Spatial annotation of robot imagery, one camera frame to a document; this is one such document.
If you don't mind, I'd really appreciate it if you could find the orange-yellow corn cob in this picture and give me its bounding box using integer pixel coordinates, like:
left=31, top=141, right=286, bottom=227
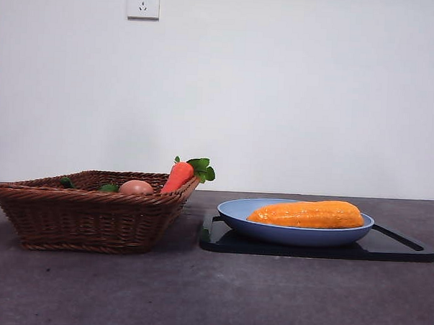
left=246, top=196, right=366, bottom=232

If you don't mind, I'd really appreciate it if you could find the brown egg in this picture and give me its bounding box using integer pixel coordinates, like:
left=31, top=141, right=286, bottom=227
left=117, top=178, right=155, bottom=196

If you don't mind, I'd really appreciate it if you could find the white wall socket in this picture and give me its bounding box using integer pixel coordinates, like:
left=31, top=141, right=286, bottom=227
left=126, top=0, right=161, bottom=22

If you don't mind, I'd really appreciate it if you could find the black flat tray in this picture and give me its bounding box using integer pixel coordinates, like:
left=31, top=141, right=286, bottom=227
left=198, top=214, right=434, bottom=264

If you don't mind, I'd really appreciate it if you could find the blue round plate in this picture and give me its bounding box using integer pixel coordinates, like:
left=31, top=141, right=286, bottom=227
left=215, top=196, right=376, bottom=250

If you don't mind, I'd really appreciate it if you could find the orange carrot with green leaves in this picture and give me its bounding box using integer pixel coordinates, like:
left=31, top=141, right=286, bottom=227
left=161, top=155, right=217, bottom=196

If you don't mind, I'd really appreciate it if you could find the brown wicker basket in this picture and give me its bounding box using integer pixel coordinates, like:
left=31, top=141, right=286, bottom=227
left=0, top=165, right=202, bottom=259

